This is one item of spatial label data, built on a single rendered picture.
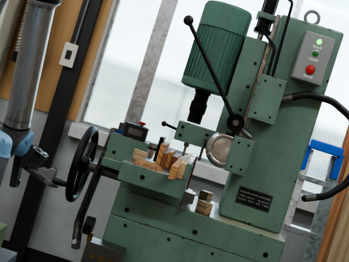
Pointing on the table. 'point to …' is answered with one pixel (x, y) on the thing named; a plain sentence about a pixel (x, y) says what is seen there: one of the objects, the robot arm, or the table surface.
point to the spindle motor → (217, 46)
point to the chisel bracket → (191, 133)
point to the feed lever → (234, 119)
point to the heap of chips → (148, 165)
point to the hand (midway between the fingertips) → (53, 186)
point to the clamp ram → (156, 146)
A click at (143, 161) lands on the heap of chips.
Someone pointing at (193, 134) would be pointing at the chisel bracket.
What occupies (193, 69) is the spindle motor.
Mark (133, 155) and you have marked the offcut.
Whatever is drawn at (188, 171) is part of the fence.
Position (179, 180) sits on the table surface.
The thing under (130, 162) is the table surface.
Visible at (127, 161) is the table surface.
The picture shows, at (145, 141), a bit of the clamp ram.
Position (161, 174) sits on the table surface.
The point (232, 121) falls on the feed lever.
